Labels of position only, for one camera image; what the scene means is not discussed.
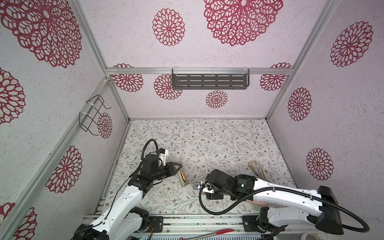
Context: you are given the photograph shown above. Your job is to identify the black corrugated left cable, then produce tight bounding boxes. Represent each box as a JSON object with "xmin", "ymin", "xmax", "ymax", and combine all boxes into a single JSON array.
[{"xmin": 140, "ymin": 138, "xmax": 159, "ymax": 161}]

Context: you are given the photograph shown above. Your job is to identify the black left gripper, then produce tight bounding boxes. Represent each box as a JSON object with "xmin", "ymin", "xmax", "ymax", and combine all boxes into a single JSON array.
[{"xmin": 151, "ymin": 161, "xmax": 182, "ymax": 181}]

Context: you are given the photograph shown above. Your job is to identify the pink rounded case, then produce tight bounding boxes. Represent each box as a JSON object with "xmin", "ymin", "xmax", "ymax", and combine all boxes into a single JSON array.
[{"xmin": 247, "ymin": 200, "xmax": 268, "ymax": 208}]

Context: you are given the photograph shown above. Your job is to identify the white universal AC remote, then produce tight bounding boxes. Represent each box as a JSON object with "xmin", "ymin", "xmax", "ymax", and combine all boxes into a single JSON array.
[{"xmin": 177, "ymin": 170, "xmax": 189, "ymax": 187}]

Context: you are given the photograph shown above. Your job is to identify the grey slotted wall shelf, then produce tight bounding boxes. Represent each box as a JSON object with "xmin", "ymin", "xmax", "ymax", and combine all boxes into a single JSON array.
[{"xmin": 171, "ymin": 69, "xmax": 250, "ymax": 90}]

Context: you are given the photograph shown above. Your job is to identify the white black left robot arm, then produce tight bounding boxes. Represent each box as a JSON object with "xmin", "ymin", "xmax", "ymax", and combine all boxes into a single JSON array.
[{"xmin": 72, "ymin": 154, "xmax": 183, "ymax": 240}]

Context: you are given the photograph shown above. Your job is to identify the orange AA battery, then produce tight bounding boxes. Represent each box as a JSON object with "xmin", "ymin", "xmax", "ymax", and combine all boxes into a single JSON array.
[{"xmin": 180, "ymin": 173, "xmax": 186, "ymax": 184}]

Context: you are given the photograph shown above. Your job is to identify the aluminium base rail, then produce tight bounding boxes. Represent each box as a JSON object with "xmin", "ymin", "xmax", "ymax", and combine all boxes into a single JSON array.
[{"xmin": 150, "ymin": 214, "xmax": 320, "ymax": 240}]

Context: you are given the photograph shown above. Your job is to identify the black wire wall rack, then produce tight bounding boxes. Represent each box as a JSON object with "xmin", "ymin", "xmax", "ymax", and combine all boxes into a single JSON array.
[{"xmin": 78, "ymin": 95, "xmax": 113, "ymax": 139}]

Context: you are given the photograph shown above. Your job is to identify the red handled tongs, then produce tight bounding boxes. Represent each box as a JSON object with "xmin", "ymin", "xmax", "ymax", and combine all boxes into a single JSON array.
[{"xmin": 188, "ymin": 229, "xmax": 235, "ymax": 240}]

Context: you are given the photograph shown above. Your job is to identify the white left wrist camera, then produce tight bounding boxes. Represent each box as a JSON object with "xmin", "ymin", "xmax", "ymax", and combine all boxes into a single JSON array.
[{"xmin": 159, "ymin": 148, "xmax": 169, "ymax": 166}]

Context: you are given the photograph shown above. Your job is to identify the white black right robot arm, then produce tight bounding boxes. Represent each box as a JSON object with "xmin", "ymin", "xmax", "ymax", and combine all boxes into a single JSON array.
[{"xmin": 202, "ymin": 170, "xmax": 344, "ymax": 235}]

